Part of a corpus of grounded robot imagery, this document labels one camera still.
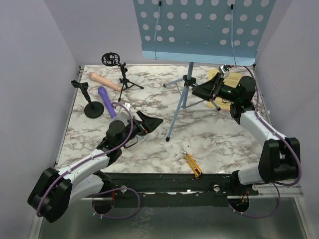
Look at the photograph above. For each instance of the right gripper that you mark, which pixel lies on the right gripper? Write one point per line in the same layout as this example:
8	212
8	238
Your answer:
215	85

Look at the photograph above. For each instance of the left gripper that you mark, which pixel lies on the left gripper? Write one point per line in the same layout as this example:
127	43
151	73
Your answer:
150	123

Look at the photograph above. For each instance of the yellow sheet music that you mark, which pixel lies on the yellow sheet music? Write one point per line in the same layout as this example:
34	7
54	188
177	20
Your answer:
232	80

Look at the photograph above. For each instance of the purple microphone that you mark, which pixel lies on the purple microphone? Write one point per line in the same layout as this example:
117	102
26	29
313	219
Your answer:
104	95

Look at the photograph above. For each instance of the black round-base mic stand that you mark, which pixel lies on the black round-base mic stand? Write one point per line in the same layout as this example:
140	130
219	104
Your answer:
93	109

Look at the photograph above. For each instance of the light blue music stand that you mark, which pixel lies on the light blue music stand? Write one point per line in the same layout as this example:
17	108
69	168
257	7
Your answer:
204	33

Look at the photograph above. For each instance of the beige microphone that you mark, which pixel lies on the beige microphone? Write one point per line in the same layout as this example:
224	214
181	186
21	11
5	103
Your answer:
97	78

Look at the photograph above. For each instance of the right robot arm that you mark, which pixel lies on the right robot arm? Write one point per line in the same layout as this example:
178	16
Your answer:
280	157

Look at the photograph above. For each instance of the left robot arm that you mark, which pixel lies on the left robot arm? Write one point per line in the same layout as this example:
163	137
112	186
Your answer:
55	190

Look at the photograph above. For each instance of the clear plastic screw box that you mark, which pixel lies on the clear plastic screw box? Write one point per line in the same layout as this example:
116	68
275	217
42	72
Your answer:
143	138

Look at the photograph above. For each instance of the yellow utility knife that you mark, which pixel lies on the yellow utility knife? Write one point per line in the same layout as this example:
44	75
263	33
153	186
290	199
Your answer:
197	171

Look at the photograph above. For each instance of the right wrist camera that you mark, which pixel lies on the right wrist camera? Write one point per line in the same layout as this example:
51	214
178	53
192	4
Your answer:
224	70

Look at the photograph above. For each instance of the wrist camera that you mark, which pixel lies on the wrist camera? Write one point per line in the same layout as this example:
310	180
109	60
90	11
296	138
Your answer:
122	114
224	70

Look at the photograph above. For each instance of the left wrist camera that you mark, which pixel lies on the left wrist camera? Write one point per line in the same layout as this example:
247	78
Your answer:
122	114

